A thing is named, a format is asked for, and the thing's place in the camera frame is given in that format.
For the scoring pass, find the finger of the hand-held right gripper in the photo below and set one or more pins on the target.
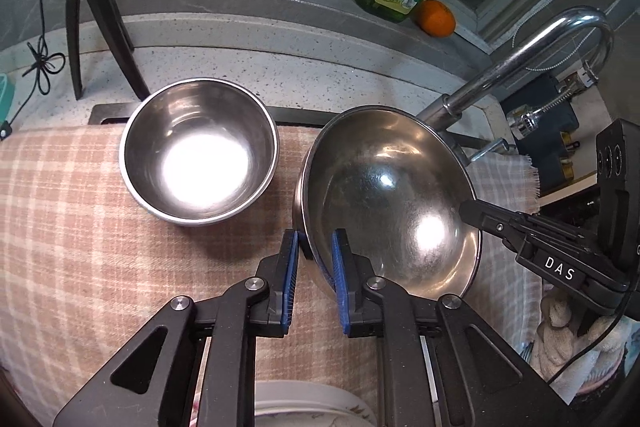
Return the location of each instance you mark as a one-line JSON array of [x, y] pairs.
[[492, 221]]

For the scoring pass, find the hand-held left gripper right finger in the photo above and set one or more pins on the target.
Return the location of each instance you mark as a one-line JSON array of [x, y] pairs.
[[340, 282]]

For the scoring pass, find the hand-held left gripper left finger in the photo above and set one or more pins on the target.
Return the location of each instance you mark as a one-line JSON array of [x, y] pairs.
[[291, 277]]

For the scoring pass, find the large steel bowl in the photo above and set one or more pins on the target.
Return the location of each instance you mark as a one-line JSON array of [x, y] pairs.
[[390, 187]]

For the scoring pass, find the grey checked cloth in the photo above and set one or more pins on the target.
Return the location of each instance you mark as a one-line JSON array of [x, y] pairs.
[[495, 177]]

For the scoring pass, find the pink floral plate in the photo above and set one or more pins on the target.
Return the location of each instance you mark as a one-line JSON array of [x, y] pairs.
[[300, 392]]

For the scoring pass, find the white knitted cloth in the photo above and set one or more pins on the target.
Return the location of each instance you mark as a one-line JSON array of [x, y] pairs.
[[560, 322]]

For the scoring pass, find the dark blue knife holder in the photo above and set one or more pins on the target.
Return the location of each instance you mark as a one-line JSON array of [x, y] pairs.
[[550, 107]]

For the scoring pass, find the chrome faucet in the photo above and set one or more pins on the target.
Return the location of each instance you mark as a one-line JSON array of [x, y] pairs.
[[500, 77]]

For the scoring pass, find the red steel bowl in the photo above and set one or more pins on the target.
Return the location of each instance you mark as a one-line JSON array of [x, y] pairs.
[[200, 157]]

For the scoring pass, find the orange fruit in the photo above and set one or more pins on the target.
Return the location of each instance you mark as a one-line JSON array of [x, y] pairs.
[[436, 19]]

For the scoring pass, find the beige checked cloth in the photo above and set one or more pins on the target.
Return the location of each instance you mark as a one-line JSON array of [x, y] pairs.
[[75, 232]]

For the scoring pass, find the teal round power strip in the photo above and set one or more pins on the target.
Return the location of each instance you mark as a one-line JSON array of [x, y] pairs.
[[5, 97]]

